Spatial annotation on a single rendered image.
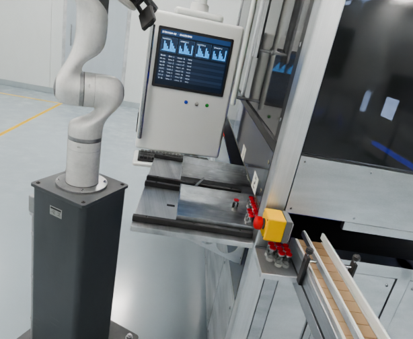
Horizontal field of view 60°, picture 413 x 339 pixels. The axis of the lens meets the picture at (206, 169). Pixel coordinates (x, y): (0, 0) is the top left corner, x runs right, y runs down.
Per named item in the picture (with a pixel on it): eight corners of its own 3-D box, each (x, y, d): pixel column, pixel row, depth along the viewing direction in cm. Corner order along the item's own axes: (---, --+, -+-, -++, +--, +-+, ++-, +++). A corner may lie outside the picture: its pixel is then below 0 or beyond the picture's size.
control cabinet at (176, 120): (214, 149, 230) (239, 21, 203) (218, 159, 213) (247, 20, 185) (135, 138, 221) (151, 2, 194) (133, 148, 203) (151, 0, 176)
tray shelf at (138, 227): (247, 173, 182) (248, 169, 181) (275, 251, 117) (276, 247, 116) (154, 158, 178) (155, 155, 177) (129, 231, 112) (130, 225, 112)
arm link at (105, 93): (67, 132, 134) (70, 67, 125) (117, 135, 141) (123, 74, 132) (67, 142, 123) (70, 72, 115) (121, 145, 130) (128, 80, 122)
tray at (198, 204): (261, 204, 145) (263, 196, 144) (274, 239, 121) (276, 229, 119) (179, 191, 142) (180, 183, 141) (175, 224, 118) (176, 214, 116)
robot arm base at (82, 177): (44, 182, 132) (44, 135, 126) (81, 169, 149) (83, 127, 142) (83, 199, 126) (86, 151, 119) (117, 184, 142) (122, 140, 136)
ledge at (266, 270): (294, 257, 115) (296, 253, 114) (306, 284, 103) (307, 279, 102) (253, 252, 114) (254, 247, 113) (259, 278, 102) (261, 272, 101)
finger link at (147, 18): (147, 16, 69) (153, 39, 66) (135, 6, 67) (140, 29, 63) (159, 5, 68) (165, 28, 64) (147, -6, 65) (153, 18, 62)
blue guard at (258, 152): (222, 100, 297) (227, 78, 290) (261, 205, 116) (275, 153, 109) (221, 99, 297) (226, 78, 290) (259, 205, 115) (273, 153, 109)
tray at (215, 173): (249, 173, 176) (251, 167, 175) (257, 196, 152) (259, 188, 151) (182, 162, 174) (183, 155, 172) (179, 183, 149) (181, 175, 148)
